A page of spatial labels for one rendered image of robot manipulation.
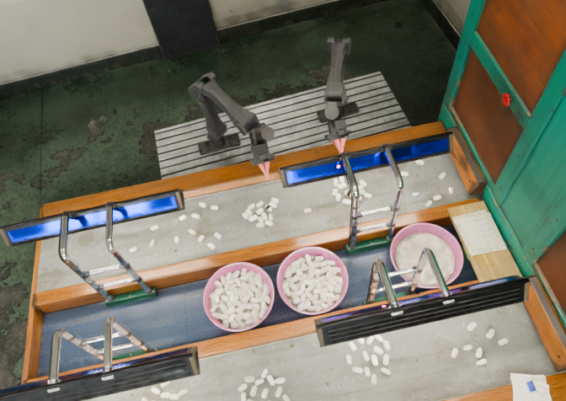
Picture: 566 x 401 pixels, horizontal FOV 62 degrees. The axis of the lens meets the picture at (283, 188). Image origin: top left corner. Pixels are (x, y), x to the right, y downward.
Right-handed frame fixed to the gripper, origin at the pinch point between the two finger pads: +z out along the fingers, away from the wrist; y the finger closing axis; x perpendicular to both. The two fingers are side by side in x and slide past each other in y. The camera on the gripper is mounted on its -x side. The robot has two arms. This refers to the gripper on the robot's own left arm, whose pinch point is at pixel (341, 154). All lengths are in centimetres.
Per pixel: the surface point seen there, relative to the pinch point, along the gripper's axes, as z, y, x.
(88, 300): 35, -110, -11
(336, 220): 25.3, -8.2, -6.3
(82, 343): 38, -100, -47
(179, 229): 17, -72, 1
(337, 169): 2.6, -7.6, -30.7
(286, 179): 2.4, -25.6, -31.0
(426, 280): 51, 18, -26
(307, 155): -1.6, -12.5, 13.3
